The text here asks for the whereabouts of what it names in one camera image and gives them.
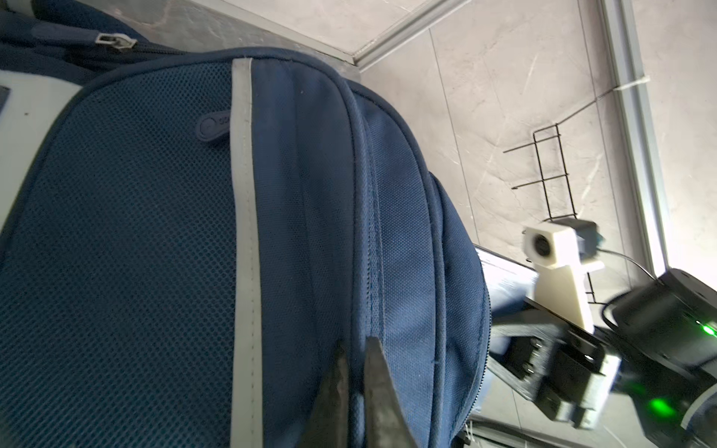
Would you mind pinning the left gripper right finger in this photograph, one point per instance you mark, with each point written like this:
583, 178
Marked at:
385, 424

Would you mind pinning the black wire hook rack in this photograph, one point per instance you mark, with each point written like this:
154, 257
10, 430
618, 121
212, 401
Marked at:
558, 166

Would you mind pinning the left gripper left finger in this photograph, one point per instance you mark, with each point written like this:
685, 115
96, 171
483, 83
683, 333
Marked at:
327, 425

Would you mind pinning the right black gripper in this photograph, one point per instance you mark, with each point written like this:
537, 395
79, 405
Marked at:
566, 372

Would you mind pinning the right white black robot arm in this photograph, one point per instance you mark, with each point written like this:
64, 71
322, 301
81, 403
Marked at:
657, 347

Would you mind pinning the navy blue backpack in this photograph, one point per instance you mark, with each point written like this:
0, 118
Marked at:
187, 236

